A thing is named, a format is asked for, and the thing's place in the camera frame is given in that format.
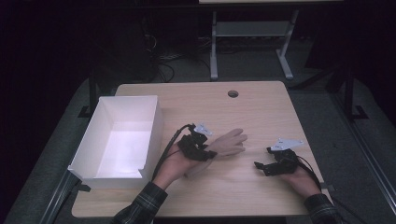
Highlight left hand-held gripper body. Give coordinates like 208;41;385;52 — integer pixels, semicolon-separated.
177;122;216;162

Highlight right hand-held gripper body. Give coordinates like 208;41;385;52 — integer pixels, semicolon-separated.
266;137;304;177

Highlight person's right hand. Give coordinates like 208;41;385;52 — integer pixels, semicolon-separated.
279;166;322;200

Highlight person's left hand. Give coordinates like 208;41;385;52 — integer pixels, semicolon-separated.
151;142;200;191

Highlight white open box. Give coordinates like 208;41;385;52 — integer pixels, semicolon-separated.
67;94;165;189

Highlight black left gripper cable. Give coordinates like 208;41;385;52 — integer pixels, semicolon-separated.
150;123;196;182

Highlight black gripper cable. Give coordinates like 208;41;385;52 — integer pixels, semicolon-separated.
295;154;323;191
150;123;196;182

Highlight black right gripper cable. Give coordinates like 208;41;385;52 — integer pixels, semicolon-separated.
295;154;323;191

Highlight black floor cables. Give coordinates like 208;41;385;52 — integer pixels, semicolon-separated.
142;32;213;84

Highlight aluminium rail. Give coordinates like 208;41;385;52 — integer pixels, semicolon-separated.
330;92;396;216
38;169;92;224

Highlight black stand post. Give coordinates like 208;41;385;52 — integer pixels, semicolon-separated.
340;66;369;123
78;66;101;119

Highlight white metal table frame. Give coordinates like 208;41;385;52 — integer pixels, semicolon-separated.
209;9;301;82

